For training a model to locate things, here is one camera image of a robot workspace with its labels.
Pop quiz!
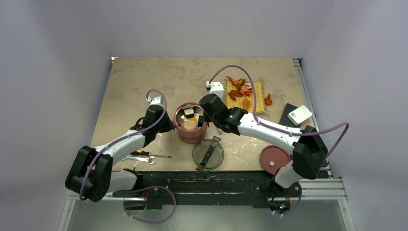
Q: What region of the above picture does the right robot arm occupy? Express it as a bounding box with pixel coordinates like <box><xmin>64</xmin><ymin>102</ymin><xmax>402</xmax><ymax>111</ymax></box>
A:
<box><xmin>199</xmin><ymin>94</ymin><xmax>328</xmax><ymax>196</ymax></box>

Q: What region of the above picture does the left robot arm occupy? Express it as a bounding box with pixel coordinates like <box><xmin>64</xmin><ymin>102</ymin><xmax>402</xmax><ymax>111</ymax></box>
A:
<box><xmin>64</xmin><ymin>104</ymin><xmax>173</xmax><ymax>202</ymax></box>

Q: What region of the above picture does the white small box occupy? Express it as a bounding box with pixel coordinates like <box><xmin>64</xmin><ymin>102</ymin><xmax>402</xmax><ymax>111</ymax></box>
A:
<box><xmin>287</xmin><ymin>105</ymin><xmax>313</xmax><ymax>125</ymax></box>

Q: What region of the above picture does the grey black rice cake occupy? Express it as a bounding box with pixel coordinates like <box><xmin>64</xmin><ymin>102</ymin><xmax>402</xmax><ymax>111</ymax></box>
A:
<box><xmin>197</xmin><ymin>115</ymin><xmax>205</xmax><ymax>127</ymax></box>

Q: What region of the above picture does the white black rice cake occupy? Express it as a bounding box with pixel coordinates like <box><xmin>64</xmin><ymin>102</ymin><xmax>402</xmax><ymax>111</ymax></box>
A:
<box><xmin>183</xmin><ymin>108</ymin><xmax>195</xmax><ymax>118</ymax></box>

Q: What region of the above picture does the red meat slice toy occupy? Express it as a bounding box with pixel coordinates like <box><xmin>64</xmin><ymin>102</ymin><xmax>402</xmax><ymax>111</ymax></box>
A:
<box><xmin>177</xmin><ymin>118</ymin><xmax>184</xmax><ymax>127</ymax></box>

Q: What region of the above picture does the toy food pile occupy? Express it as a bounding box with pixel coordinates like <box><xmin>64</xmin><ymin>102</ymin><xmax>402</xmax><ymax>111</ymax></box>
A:
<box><xmin>226</xmin><ymin>76</ymin><xmax>273</xmax><ymax>111</ymax></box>

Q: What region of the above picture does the beige bun toy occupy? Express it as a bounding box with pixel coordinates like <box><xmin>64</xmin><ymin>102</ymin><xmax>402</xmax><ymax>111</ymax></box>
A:
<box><xmin>182</xmin><ymin>121</ymin><xmax>198</xmax><ymax>131</ymax></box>

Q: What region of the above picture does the yellow food tray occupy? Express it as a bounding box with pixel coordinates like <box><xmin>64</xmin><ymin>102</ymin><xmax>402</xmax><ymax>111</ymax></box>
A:
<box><xmin>223</xmin><ymin>78</ymin><xmax>266</xmax><ymax>114</ymax></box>

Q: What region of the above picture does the orange fried cutlet toy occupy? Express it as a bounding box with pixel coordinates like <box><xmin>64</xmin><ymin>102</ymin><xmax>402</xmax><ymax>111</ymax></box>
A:
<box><xmin>242</xmin><ymin>98</ymin><xmax>251</xmax><ymax>111</ymax></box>

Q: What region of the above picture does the yellow black screwdriver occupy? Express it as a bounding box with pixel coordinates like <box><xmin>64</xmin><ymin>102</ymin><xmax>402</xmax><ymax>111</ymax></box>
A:
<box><xmin>130</xmin><ymin>150</ymin><xmax>171</xmax><ymax>158</ymax></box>

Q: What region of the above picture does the transparent grey pot lid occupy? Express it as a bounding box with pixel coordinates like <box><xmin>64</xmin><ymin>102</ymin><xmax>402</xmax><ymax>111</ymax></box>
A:
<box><xmin>192</xmin><ymin>136</ymin><xmax>225</xmax><ymax>172</ymax></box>

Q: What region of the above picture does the silver open-end wrench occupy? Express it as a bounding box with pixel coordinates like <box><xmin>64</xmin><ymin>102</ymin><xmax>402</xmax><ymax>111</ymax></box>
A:
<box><xmin>122</xmin><ymin>156</ymin><xmax>155</xmax><ymax>165</ymax></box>

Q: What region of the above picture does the right red round lid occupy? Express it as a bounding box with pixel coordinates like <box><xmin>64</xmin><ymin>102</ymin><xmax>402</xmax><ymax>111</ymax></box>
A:
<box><xmin>259</xmin><ymin>145</ymin><xmax>291</xmax><ymax>175</ymax></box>

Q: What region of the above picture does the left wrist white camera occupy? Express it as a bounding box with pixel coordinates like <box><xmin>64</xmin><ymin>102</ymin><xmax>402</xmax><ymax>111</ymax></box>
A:
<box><xmin>146</xmin><ymin>96</ymin><xmax>164</xmax><ymax>107</ymax></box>

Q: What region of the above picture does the wrist white camera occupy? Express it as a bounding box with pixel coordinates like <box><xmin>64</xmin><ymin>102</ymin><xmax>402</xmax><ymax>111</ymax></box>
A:
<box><xmin>205</xmin><ymin>81</ymin><xmax>224</xmax><ymax>98</ymax></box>
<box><xmin>146</xmin><ymin>96</ymin><xmax>164</xmax><ymax>107</ymax></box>

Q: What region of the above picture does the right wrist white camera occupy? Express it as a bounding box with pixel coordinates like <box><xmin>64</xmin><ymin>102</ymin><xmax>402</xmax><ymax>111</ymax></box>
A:
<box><xmin>205</xmin><ymin>81</ymin><xmax>224</xmax><ymax>98</ymax></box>

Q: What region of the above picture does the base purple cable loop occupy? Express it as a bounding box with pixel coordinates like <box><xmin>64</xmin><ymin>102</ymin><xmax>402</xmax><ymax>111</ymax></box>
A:
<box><xmin>123</xmin><ymin>186</ymin><xmax>177</xmax><ymax>224</ymax></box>

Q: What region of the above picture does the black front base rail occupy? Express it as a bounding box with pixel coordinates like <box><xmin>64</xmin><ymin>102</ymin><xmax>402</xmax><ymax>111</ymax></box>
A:
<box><xmin>113</xmin><ymin>170</ymin><xmax>300</xmax><ymax>209</ymax></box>

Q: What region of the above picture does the aluminium frame rail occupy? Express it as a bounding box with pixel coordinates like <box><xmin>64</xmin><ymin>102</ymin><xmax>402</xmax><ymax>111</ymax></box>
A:
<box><xmin>58</xmin><ymin>57</ymin><xmax>354</xmax><ymax>231</ymax></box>

